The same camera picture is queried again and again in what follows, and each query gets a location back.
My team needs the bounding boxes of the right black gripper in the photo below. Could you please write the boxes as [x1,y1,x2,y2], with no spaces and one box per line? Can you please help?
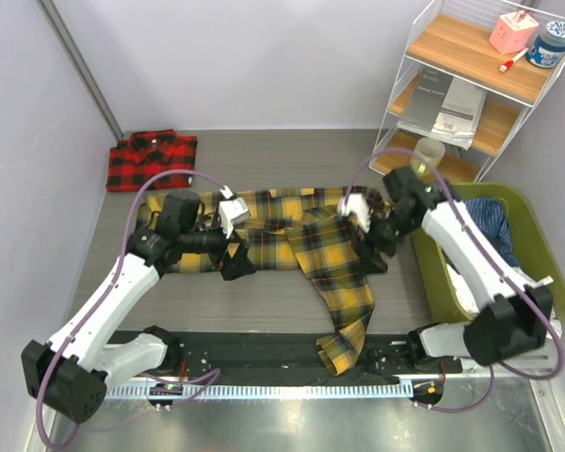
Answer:
[350,206,417,279]

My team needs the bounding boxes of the yellow plaid long sleeve shirt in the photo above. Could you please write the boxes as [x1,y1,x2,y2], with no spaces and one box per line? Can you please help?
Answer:
[138,186,393,378]

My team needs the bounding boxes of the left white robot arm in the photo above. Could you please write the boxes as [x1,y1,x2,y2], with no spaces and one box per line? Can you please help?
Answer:
[22,188,255,424]

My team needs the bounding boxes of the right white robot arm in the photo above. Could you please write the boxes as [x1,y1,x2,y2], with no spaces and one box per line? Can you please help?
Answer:
[338,167,554,372]

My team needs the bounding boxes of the pale green mug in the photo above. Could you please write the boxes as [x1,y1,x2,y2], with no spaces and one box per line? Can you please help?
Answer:
[410,137,445,178]

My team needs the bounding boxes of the white shirt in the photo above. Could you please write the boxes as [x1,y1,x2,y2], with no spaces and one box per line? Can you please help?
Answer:
[446,264,562,337]

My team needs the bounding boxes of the blue checked shirt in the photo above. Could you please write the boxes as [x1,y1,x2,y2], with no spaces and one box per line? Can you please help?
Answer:
[465,198,520,267]

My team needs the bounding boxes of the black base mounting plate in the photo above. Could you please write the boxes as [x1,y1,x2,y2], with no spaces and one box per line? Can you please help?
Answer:
[106,329,464,388]

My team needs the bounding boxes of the white paper manuals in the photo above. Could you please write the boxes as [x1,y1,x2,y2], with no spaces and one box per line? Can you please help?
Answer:
[396,77,487,150]

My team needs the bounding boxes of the red black plaid shirt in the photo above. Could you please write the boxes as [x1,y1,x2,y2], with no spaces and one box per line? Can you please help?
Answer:
[105,129,198,193]

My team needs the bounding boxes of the green laundry basket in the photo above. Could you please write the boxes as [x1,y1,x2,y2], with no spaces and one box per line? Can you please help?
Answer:
[409,181,565,326]

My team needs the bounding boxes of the grey setup guide booklet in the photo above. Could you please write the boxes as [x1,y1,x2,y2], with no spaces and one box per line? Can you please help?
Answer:
[400,68,454,130]

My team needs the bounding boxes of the red white marker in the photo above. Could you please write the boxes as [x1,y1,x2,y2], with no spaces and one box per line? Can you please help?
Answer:
[498,47,528,73]

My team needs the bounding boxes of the pink cube power strip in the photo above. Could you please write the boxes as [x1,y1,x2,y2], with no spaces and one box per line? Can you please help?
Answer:
[490,9,539,55]

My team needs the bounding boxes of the blue lidded jar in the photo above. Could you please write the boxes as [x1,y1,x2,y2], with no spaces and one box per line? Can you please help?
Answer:
[525,21,565,69]

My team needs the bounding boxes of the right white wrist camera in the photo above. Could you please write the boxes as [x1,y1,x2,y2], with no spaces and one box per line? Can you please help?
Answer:
[337,193,371,233]

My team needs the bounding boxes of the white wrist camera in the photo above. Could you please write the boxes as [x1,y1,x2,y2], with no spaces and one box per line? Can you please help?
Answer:
[337,193,371,233]
[218,186,250,239]

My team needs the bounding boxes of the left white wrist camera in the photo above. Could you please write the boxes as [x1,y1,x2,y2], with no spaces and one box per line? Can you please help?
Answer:
[218,186,250,239]

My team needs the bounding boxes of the white wire shelf unit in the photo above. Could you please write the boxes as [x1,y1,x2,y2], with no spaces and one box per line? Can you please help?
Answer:
[374,0,565,183]

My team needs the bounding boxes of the slotted cable duct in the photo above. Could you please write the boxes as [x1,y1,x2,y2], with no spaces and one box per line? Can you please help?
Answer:
[105,379,413,402]

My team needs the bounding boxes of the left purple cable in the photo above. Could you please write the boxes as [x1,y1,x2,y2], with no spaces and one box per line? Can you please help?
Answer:
[35,169,234,448]

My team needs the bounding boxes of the aluminium rail frame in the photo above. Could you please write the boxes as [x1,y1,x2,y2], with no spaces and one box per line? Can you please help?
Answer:
[25,366,565,452]

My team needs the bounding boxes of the grey corner wall post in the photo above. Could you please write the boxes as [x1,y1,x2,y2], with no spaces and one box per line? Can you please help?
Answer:
[35,0,123,139]

